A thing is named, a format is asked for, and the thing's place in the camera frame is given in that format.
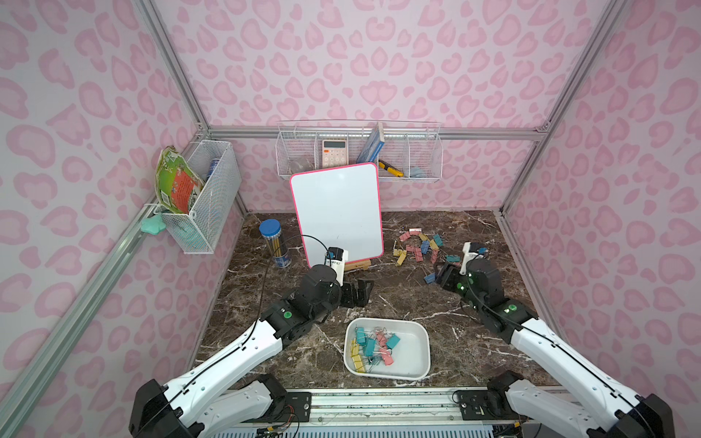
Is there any back white wire basket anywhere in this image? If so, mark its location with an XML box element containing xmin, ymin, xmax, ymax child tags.
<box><xmin>276</xmin><ymin>120</ymin><xmax>443</xmax><ymax>181</ymax></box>

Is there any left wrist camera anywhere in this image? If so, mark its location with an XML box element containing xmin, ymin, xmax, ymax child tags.
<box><xmin>327</xmin><ymin>246</ymin><xmax>349</xmax><ymax>287</ymax></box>

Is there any teal binder clip lone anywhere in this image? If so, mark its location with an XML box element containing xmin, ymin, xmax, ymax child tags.
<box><xmin>355</xmin><ymin>327</ymin><xmax>367</xmax><ymax>346</ymax></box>

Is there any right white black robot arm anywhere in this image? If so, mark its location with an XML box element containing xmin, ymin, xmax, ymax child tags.
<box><xmin>434</xmin><ymin>257</ymin><xmax>675</xmax><ymax>437</ymax></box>

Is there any yellow black utility knife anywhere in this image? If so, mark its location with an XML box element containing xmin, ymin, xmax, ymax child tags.
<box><xmin>378</xmin><ymin>160</ymin><xmax>405</xmax><ymax>178</ymax></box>

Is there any light blue cloth in basket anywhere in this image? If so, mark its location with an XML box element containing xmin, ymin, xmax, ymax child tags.
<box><xmin>409</xmin><ymin>166</ymin><xmax>429</xmax><ymax>179</ymax></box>

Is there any green red snack packet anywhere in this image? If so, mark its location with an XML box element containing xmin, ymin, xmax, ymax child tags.
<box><xmin>154</xmin><ymin>146</ymin><xmax>204</xmax><ymax>215</ymax></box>

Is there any left white mesh basket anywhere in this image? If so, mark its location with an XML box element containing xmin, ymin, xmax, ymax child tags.
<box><xmin>161</xmin><ymin>140</ymin><xmax>242</xmax><ymax>255</ymax></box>

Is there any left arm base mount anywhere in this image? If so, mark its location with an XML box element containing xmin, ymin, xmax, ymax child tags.
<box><xmin>246</xmin><ymin>392</ymin><xmax>312</xmax><ymax>423</ymax></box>

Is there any blue lid pencil tube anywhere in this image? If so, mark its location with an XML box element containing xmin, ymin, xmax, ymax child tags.
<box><xmin>258</xmin><ymin>219</ymin><xmax>291</xmax><ymax>268</ymax></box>

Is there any large teal binder clip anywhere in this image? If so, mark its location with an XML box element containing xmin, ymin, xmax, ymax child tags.
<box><xmin>386</xmin><ymin>334</ymin><xmax>401</xmax><ymax>350</ymax></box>

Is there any pink framed whiteboard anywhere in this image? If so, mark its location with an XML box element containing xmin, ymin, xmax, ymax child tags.
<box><xmin>290</xmin><ymin>164</ymin><xmax>384</xmax><ymax>266</ymax></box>

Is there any blue book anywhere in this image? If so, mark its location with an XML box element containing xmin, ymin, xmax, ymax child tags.
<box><xmin>356</xmin><ymin>122</ymin><xmax>385</xmax><ymax>164</ymax></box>

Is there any yellow binder clip pile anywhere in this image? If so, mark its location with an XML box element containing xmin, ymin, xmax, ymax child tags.
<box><xmin>394</xmin><ymin>250</ymin><xmax>407</xmax><ymax>266</ymax></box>

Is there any white calculator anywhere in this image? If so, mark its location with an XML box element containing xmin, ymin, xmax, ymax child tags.
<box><xmin>321</xmin><ymin>139</ymin><xmax>349</xmax><ymax>169</ymax></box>

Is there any yellow binder clip lone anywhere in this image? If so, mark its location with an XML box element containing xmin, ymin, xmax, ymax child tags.
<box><xmin>352</xmin><ymin>354</ymin><xmax>366</xmax><ymax>373</ymax></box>

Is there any white plastic storage tray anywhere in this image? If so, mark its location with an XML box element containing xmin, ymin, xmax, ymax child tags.
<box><xmin>343</xmin><ymin>318</ymin><xmax>431</xmax><ymax>381</ymax></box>

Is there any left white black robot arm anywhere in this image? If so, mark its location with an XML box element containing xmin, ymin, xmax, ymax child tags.
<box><xmin>128</xmin><ymin>265</ymin><xmax>374</xmax><ymax>437</ymax></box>

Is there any wooden whiteboard stand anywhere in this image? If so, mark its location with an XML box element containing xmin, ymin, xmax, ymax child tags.
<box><xmin>344</xmin><ymin>260</ymin><xmax>372</xmax><ymax>272</ymax></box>

